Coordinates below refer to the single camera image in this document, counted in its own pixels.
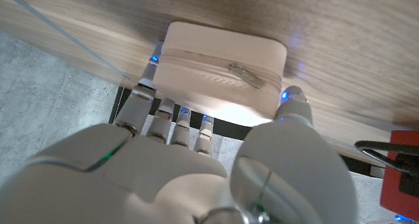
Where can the pink zippered jewelry box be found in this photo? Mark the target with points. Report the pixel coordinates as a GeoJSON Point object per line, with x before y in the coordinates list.
{"type": "Point", "coordinates": [209, 53]}

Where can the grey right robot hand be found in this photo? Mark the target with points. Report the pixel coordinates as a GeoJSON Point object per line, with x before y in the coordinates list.
{"type": "Point", "coordinates": [147, 178]}

